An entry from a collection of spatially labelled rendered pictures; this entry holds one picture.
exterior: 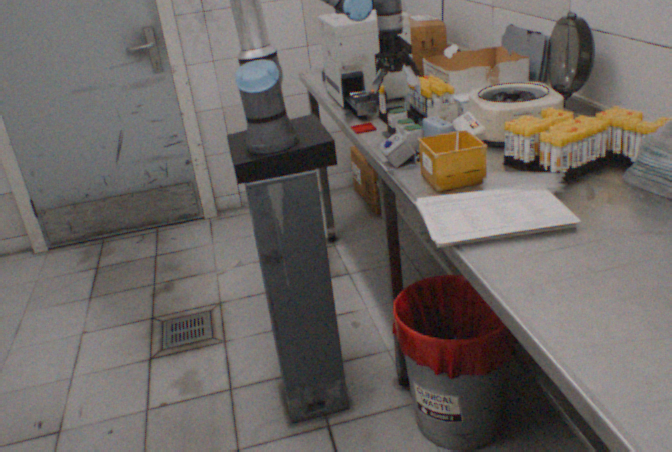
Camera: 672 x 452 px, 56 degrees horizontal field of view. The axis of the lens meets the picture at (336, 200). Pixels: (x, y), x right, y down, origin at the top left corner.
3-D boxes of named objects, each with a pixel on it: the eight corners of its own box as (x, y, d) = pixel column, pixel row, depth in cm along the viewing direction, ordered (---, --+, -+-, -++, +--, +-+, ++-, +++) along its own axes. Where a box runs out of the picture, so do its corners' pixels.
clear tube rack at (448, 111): (407, 112, 218) (405, 92, 215) (434, 107, 220) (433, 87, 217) (428, 129, 200) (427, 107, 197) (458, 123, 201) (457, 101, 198)
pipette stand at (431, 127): (420, 153, 182) (417, 119, 177) (441, 147, 183) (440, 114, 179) (436, 163, 173) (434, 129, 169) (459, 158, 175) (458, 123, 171)
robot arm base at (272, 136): (254, 158, 175) (246, 125, 171) (242, 144, 188) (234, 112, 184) (305, 143, 179) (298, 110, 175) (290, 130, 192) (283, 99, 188)
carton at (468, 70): (423, 98, 231) (421, 57, 225) (497, 85, 235) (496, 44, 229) (450, 116, 209) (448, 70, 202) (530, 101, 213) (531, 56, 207)
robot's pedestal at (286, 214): (292, 424, 212) (246, 184, 176) (282, 385, 230) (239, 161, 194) (349, 409, 215) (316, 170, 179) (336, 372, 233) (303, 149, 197)
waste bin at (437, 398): (388, 393, 220) (376, 283, 202) (486, 367, 226) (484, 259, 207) (427, 477, 186) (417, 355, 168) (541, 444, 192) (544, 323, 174)
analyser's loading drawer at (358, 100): (343, 101, 233) (342, 87, 231) (360, 98, 234) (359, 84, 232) (358, 115, 214) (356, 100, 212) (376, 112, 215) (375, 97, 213)
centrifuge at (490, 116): (448, 127, 199) (447, 88, 194) (541, 114, 200) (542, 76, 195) (469, 153, 177) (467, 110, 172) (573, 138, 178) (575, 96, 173)
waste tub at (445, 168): (419, 174, 168) (417, 138, 164) (468, 165, 169) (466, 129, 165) (436, 193, 156) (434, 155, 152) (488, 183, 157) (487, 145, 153)
